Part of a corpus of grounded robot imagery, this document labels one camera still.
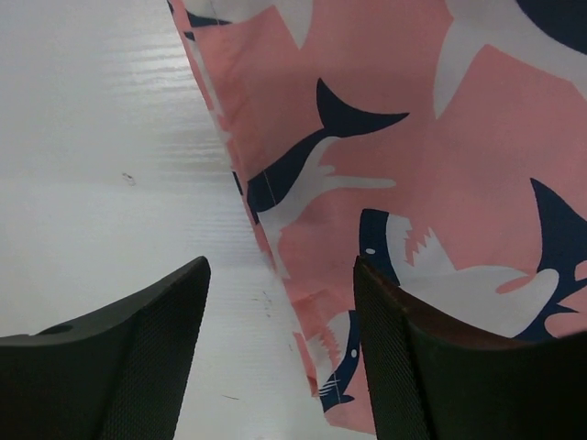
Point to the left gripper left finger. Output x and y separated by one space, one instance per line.
119 372

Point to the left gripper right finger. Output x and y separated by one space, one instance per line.
431 376

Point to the pink shark print shorts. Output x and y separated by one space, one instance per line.
442 141

